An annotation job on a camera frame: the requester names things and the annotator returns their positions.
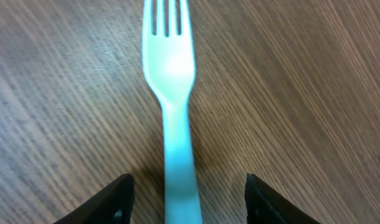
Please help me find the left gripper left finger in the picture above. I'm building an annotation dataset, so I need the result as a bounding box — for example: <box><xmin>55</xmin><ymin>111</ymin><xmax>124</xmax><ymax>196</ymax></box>
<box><xmin>55</xmin><ymin>174</ymin><xmax>135</xmax><ymax>224</ymax></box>

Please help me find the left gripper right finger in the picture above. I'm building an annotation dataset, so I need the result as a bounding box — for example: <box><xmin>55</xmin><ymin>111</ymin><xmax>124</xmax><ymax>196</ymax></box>
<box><xmin>244</xmin><ymin>173</ymin><xmax>320</xmax><ymax>224</ymax></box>

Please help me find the white fork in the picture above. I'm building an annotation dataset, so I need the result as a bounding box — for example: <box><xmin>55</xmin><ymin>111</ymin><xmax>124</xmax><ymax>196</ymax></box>
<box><xmin>142</xmin><ymin>0</ymin><xmax>202</xmax><ymax>224</ymax></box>

